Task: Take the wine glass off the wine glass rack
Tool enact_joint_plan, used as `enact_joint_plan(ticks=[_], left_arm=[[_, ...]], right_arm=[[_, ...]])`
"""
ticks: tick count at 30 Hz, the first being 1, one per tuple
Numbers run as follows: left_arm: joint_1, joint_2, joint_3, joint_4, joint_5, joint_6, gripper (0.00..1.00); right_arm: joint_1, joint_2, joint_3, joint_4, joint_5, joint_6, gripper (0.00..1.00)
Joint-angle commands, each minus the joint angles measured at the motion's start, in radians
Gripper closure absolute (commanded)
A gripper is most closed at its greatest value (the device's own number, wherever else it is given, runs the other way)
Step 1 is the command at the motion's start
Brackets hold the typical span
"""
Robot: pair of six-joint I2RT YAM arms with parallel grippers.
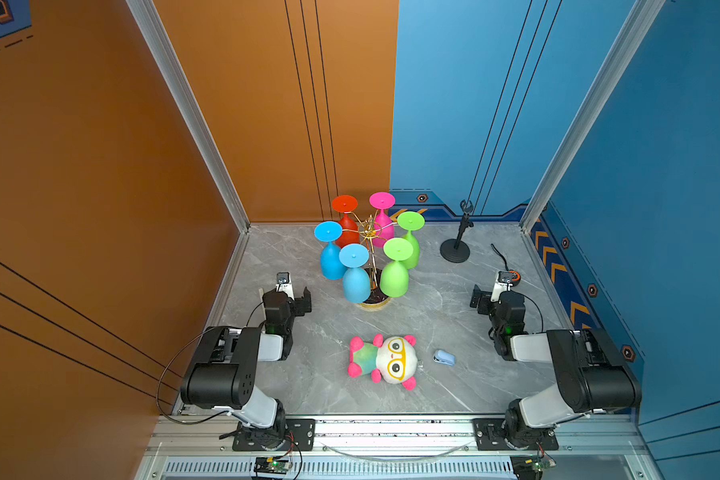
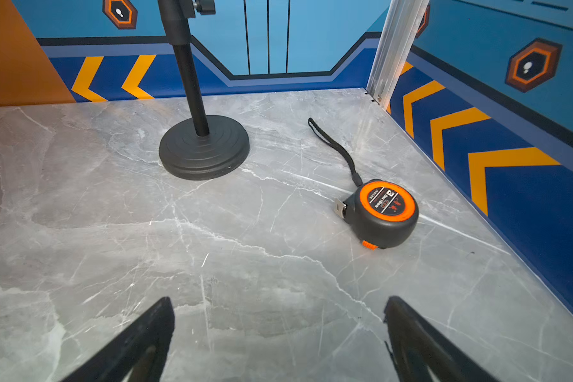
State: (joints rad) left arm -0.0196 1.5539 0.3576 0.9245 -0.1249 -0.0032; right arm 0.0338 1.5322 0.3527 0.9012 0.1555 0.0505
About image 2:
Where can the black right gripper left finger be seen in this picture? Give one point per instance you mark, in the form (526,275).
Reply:
(138,353)

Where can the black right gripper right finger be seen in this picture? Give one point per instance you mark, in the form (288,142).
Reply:
(419,352)

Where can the orange black tape measure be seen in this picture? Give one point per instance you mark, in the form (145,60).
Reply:
(381,213)

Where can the black round-base stand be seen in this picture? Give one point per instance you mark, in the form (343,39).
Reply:
(201,147)

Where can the aluminium corner post right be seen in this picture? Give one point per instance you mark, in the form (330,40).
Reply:
(398,34)

